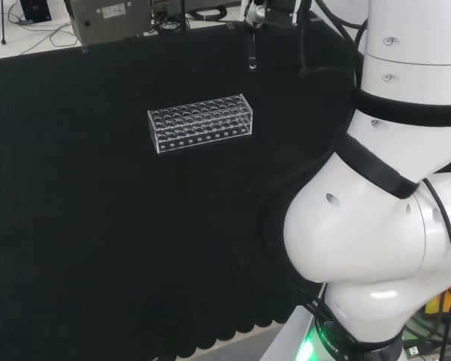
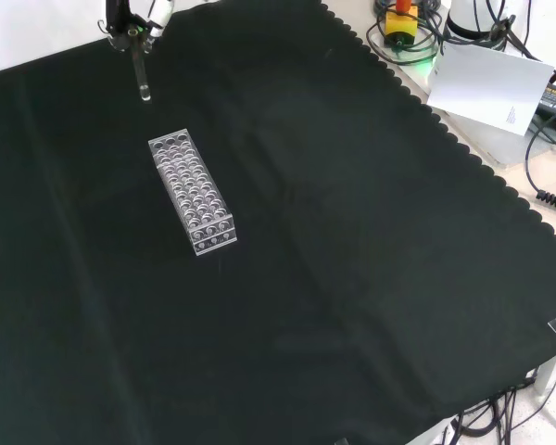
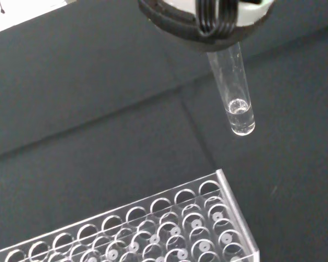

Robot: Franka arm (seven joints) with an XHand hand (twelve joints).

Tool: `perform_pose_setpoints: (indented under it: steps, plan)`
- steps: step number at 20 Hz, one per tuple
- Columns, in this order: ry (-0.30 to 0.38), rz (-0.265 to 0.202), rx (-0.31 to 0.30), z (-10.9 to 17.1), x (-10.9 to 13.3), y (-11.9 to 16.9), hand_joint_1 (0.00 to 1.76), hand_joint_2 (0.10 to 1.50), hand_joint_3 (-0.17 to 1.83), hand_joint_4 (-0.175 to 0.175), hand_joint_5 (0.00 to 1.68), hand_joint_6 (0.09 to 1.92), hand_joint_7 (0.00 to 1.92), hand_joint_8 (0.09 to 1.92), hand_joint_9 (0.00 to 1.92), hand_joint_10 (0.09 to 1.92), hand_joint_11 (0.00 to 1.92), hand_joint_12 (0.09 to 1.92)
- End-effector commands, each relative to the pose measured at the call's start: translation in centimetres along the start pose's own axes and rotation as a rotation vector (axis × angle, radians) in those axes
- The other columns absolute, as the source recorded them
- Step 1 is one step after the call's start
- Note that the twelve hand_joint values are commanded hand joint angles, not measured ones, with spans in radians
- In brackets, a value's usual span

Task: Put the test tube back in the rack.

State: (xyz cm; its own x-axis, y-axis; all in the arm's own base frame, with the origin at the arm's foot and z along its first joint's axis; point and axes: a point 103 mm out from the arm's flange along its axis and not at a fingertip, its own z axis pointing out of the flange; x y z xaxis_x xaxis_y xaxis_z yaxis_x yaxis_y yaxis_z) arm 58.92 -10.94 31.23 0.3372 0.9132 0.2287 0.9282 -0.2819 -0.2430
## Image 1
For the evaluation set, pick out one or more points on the white mounting plate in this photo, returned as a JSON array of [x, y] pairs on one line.
[[285, 334]]

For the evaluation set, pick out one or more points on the clear glass test tube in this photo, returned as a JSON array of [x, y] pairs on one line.
[[252, 56]]

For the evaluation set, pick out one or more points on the clear plastic test tube rack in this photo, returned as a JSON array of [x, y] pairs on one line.
[[201, 124]]

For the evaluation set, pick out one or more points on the grey metal equipment box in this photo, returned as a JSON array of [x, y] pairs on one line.
[[109, 22]]

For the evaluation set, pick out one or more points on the clear cloth clamp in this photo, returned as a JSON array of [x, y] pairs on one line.
[[230, 26], [85, 49]]

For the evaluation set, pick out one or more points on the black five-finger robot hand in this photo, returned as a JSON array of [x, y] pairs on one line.
[[278, 13]]

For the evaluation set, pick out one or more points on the yellow stop button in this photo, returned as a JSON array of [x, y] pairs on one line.
[[436, 302]]

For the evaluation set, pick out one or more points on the black tripod leg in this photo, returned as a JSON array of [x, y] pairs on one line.
[[3, 30]]

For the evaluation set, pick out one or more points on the black bench cloth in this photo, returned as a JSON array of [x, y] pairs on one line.
[[97, 225]]

